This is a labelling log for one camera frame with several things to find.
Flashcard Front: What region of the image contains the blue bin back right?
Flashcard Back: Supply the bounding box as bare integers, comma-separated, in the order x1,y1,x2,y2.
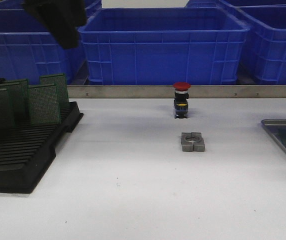
185,0,286,8

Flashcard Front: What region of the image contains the blue plastic bin right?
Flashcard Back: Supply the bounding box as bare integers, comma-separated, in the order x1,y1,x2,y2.
236,6,286,85

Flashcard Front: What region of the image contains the black slotted board rack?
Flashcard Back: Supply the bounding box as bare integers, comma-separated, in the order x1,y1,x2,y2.
0,78,85,194

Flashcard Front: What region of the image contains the blue plastic bin centre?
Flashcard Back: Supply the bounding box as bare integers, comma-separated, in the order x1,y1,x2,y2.
78,7,249,86

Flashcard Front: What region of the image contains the blue bin back left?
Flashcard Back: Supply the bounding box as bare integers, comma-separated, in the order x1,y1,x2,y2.
0,0,102,17

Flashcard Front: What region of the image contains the blue plastic bin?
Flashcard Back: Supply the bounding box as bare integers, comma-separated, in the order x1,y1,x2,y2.
78,7,249,86
236,6,286,85
0,8,91,86

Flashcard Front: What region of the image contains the grey metal clamp block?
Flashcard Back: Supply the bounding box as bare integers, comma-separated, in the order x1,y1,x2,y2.
181,132,206,152

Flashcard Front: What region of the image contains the red emergency stop button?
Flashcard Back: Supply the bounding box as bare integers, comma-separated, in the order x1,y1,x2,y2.
172,82,191,119

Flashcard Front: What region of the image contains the blue plastic bin left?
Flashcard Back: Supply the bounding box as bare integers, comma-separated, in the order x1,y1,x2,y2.
0,8,91,86

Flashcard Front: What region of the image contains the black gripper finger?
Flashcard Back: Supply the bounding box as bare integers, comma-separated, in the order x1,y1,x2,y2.
21,0,87,50

